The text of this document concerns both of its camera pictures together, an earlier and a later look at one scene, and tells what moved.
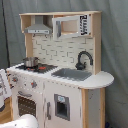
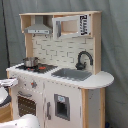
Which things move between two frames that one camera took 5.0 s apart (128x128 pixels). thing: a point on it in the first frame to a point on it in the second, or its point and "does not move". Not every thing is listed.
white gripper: (5, 90) to (5, 97)
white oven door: (28, 102) does not move
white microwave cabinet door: (71, 26) does not move
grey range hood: (38, 28) does not move
